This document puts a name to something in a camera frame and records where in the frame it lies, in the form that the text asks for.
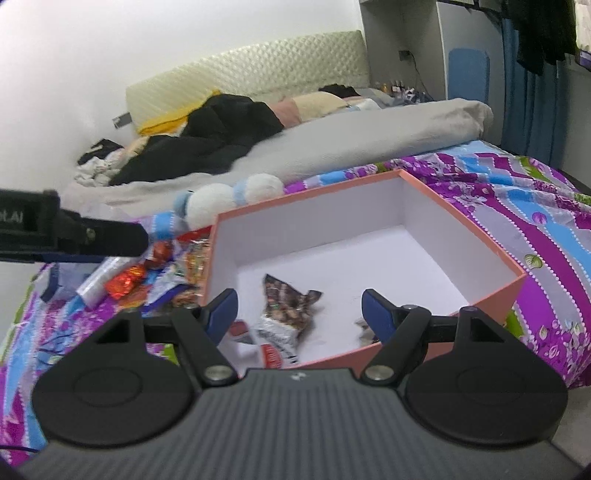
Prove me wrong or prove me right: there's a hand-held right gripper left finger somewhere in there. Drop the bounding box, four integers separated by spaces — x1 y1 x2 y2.
92 288 240 387

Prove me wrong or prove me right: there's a red white snack packet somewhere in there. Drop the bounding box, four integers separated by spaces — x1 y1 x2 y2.
228 320 257 346

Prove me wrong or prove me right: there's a floral bed sheet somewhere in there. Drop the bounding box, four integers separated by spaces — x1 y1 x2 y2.
0 138 591 467

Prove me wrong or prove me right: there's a brown patterned snack packet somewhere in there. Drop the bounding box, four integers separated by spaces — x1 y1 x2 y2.
261 273 324 344

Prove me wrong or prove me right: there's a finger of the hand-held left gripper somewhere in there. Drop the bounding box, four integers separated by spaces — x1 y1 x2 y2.
56 208 151 258

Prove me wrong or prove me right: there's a yellow pillow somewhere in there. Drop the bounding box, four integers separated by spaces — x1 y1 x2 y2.
139 113 195 137

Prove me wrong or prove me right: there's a grey blanket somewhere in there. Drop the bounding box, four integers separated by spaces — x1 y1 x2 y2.
60 98 495 215

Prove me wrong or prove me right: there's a cream quilted headboard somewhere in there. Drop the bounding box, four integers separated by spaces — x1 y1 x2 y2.
126 30 370 134

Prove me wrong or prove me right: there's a hanging black coat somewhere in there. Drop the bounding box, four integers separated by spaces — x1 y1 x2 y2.
501 0 580 77

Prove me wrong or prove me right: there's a small silver snack packet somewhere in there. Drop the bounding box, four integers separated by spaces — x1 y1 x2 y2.
355 316 382 345

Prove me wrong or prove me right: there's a pile of clothes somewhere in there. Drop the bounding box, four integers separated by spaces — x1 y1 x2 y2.
76 138 127 188

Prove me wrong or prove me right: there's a black garment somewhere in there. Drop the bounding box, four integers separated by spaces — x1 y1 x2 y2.
318 83 363 100

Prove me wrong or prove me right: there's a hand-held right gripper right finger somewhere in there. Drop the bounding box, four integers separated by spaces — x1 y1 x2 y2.
360 288 507 385

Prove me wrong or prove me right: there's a pink pillow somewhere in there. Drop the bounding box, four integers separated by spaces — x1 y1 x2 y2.
270 99 303 127

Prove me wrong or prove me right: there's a yellow snack packet red label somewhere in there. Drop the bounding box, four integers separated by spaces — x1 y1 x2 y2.
178 237 214 283

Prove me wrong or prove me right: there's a white blue plush toy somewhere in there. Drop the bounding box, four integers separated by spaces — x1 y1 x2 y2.
172 173 286 230

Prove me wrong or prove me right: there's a grey white cabinet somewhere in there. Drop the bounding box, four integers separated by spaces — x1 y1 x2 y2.
359 0 504 102

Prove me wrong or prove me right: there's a blue curtain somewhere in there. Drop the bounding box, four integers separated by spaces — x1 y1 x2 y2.
501 14 578 167

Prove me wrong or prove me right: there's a red foil snack packet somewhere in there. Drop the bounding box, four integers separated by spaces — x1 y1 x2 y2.
105 264 154 309

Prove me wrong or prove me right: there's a white spray can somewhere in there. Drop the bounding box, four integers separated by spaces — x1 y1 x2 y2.
76 256 127 308

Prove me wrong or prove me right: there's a black jacket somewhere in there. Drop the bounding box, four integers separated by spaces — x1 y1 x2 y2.
108 93 286 186

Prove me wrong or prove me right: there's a pink cardboard box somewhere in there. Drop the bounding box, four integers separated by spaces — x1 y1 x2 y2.
203 168 528 370

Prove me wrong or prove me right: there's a clear plastic bag navy handle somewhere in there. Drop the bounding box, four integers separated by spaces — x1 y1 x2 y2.
41 262 109 303

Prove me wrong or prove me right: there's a dark red snack packet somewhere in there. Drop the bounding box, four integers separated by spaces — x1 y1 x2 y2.
144 241 175 269

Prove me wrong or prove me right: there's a beige pillow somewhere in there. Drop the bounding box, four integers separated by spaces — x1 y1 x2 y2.
293 91 347 123

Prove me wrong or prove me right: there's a blue snack packet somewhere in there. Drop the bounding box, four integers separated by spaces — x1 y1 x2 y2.
147 272 197 306

